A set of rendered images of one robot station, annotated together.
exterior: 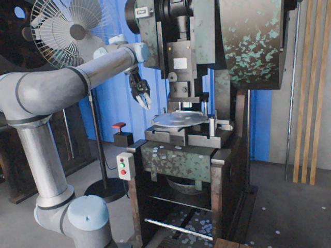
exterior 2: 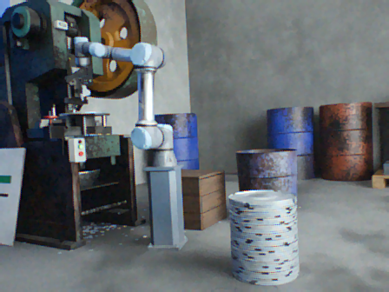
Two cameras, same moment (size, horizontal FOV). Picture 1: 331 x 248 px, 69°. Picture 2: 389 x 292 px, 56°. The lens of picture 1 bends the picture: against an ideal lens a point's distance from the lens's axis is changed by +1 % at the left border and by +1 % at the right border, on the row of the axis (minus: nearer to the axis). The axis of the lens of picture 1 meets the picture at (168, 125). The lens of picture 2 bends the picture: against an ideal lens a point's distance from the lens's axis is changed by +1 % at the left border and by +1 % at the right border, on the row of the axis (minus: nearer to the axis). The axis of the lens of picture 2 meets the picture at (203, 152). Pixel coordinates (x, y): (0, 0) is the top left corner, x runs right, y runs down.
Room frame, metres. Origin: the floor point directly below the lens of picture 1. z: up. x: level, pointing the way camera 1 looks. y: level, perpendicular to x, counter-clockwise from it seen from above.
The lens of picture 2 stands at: (0.33, 2.30, 0.62)
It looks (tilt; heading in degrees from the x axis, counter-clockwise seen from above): 3 degrees down; 273
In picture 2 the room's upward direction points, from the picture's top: 3 degrees counter-clockwise
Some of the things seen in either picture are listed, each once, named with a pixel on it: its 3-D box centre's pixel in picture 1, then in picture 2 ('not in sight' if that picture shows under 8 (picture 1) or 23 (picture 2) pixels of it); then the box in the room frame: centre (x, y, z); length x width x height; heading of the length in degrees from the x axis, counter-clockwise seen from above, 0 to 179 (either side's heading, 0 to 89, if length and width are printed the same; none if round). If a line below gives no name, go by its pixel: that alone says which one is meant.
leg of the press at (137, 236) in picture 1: (163, 151); (23, 169); (1.58, 0.04, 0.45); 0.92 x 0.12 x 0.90; 152
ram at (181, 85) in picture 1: (183, 68); (71, 76); (1.29, -0.11, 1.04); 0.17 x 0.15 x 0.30; 152
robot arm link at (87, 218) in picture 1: (89, 220); (161, 136); (0.65, 0.28, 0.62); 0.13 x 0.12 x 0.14; 62
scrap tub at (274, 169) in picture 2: not in sight; (267, 184); (0.02, -0.24, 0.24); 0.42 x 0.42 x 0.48
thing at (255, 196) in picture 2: not in sight; (261, 196); (0.16, 0.71, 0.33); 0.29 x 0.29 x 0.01
